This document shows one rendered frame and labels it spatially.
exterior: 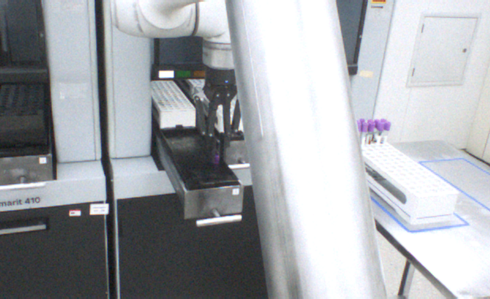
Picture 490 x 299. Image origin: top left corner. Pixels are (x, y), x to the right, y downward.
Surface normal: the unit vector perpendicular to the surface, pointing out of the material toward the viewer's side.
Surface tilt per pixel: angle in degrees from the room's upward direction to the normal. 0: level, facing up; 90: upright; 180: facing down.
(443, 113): 90
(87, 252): 90
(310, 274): 65
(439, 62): 90
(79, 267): 90
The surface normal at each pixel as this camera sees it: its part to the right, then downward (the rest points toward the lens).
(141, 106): 0.33, 0.39
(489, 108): -0.94, 0.07
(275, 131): -0.51, -0.05
